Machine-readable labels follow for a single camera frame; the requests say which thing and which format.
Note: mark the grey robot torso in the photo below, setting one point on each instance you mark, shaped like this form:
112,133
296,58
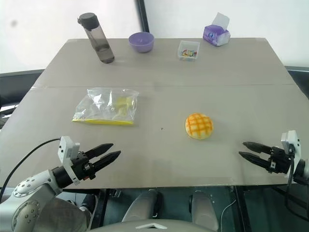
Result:
154,226

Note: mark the clear box of coloured clips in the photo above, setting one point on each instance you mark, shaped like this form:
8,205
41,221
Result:
188,51

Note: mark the clear zip bag yellow seal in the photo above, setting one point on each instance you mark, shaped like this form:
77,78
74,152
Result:
106,107

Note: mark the grey robot right leg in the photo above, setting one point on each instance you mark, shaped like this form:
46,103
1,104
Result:
204,207

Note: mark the round yellow pineapple bun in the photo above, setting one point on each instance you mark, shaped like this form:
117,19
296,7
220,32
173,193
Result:
199,126

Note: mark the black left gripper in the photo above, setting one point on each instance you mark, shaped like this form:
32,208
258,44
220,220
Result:
81,165

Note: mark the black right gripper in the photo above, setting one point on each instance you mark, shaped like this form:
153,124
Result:
280,160

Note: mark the purple white tissue box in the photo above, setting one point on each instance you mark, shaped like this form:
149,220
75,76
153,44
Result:
217,32

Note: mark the purple plastic bowl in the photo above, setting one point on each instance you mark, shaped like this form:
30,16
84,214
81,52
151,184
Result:
141,42

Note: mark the grey robot left leg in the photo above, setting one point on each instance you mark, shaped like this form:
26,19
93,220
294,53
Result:
141,206

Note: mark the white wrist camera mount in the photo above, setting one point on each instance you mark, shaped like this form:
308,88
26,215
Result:
68,154
290,149

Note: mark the grey translucent water bottle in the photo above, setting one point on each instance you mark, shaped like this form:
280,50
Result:
97,41

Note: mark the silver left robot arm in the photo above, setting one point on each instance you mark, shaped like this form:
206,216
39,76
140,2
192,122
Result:
31,193

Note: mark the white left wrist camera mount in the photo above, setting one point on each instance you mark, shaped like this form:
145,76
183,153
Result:
68,154

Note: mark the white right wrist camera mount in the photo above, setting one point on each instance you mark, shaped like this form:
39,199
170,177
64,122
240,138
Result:
290,149

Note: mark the grey robot leg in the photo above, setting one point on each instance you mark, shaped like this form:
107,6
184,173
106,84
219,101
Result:
204,207
141,206

